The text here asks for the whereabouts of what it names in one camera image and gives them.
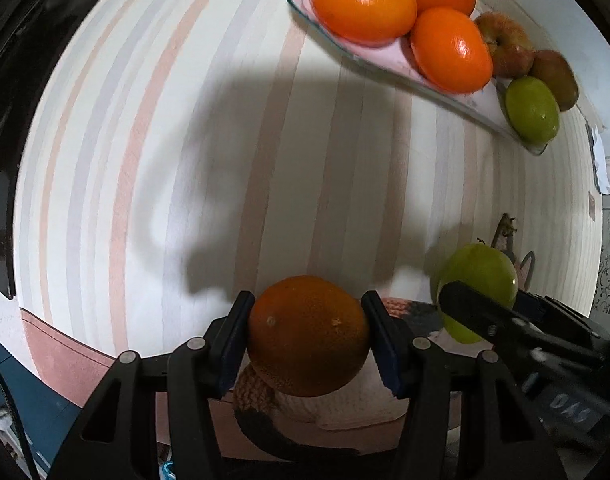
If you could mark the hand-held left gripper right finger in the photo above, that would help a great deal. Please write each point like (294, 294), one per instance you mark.
(385, 347)

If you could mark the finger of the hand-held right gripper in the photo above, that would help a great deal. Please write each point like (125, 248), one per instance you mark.
(530, 305)
(475, 312)

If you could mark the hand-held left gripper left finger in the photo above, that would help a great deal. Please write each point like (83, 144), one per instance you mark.
(235, 342)

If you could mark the green apple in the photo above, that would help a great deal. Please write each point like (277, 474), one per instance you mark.
(480, 270)

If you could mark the dark brownish orange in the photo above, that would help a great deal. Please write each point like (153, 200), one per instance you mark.
(305, 335)

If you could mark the green lime fruit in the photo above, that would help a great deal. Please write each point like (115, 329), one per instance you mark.
(532, 108)

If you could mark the brown kiwi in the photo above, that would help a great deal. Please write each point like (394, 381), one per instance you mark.
(555, 77)

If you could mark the red apple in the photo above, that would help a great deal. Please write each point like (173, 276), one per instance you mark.
(507, 45)

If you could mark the floral oval plate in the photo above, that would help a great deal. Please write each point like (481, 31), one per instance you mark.
(380, 57)

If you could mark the cat shaped cloth patch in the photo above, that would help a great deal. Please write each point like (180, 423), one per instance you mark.
(335, 410)

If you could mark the small brown square tile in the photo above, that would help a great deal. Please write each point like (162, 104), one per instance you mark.
(590, 206)

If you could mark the white folded cloth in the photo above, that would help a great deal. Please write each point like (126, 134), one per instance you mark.
(598, 160)

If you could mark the striped tablecloth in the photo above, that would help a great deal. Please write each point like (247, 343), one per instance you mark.
(135, 160)

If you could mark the black induction cooktop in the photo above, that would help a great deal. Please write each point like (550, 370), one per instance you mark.
(0, 240)

